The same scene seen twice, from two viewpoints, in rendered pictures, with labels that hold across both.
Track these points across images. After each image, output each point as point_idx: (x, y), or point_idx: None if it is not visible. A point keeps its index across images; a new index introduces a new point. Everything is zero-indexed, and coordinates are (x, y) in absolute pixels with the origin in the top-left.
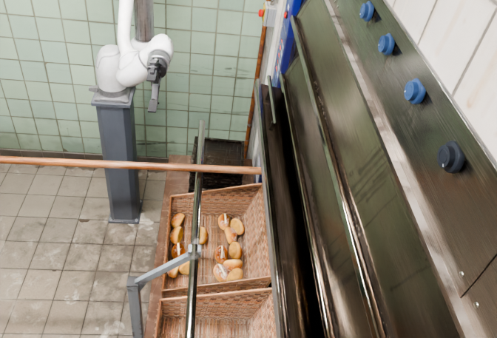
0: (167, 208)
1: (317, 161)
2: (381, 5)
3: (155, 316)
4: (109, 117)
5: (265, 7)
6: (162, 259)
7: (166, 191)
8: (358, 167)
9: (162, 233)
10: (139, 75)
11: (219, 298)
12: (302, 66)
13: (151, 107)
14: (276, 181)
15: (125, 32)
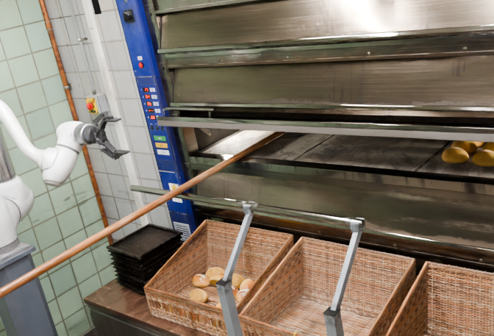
0: (142, 315)
1: (273, 85)
2: None
3: None
4: (17, 276)
5: (92, 96)
6: (192, 332)
7: (123, 311)
8: (319, 22)
9: (165, 325)
10: (71, 161)
11: (276, 278)
12: (213, 48)
13: (123, 151)
14: None
15: (27, 140)
